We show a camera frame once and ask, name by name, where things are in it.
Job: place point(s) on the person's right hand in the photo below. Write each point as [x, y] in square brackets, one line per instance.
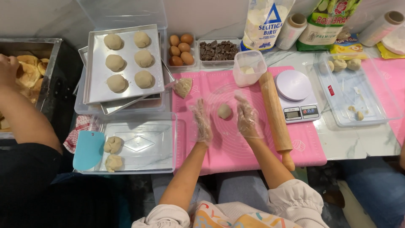
[248, 122]

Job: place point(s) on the person's left hand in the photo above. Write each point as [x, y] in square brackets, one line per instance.
[202, 126]

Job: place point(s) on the person's right fingers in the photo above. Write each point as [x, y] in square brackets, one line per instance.
[243, 106]

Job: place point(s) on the person's left fingers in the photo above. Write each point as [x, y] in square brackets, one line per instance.
[199, 112]

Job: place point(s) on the small single dough ball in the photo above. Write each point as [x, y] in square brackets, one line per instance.
[224, 111]

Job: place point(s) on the plastic bag with brown filling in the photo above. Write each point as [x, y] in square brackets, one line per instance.
[183, 87]

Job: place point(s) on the wooden rolling pin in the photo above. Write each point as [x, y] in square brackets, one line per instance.
[274, 114]

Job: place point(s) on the white butter piece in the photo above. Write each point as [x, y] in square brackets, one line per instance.
[247, 70]

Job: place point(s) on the pink silicone baking mat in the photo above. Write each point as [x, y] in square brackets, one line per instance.
[221, 148]
[395, 85]

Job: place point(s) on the clear container for chocolate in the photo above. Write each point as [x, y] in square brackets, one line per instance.
[234, 61]

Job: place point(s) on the small clear plastic tub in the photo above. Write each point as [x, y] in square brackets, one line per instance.
[250, 60]

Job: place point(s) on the clear container for eggs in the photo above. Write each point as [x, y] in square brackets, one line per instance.
[193, 65]

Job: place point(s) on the white digital kitchen scale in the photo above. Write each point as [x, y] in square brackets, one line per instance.
[294, 91]

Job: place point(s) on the group of brown eggs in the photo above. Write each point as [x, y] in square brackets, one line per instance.
[186, 58]

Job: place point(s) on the pile of dark chocolate chunks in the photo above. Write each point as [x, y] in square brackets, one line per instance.
[217, 50]

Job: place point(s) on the clear plastic box lid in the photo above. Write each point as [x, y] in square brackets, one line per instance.
[145, 142]

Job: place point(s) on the silver metal baking tray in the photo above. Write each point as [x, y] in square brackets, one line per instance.
[126, 91]
[120, 107]

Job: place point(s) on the person's blue jeans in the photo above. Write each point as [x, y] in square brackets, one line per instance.
[240, 186]

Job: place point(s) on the white blue flour bag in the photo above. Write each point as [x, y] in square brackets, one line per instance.
[265, 25]

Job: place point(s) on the cling film roll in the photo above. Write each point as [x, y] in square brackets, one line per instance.
[291, 31]
[378, 30]

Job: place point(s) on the lumpy dough piece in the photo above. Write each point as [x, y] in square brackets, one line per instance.
[113, 163]
[112, 144]

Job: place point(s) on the round dough ball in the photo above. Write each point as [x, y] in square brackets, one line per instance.
[339, 65]
[327, 66]
[353, 64]

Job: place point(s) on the set of round dough balls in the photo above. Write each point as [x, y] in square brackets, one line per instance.
[114, 62]

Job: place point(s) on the person's white sweater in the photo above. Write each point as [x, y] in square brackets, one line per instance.
[294, 199]

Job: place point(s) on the person's colourful patterned apron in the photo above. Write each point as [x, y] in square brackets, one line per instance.
[221, 218]

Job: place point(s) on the tiny dough scrap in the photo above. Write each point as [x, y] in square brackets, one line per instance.
[360, 116]
[351, 108]

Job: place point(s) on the green white sugar bag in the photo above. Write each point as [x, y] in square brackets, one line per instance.
[322, 31]

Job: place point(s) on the shallow clear plastic container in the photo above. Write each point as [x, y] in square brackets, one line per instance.
[354, 95]

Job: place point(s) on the light blue dough scraper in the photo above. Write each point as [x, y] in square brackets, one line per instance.
[88, 150]

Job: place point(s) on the yellow blue packet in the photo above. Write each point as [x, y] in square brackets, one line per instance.
[348, 47]

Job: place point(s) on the red white checked cloth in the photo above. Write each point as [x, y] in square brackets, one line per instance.
[76, 133]

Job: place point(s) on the large clear plastic storage box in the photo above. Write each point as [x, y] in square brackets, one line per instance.
[120, 12]

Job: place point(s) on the deep metal pan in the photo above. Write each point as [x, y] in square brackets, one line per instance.
[50, 57]

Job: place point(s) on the clear bag of white flour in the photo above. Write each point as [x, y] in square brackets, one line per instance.
[395, 42]

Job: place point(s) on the heap of baked breads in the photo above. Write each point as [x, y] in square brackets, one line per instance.
[28, 74]

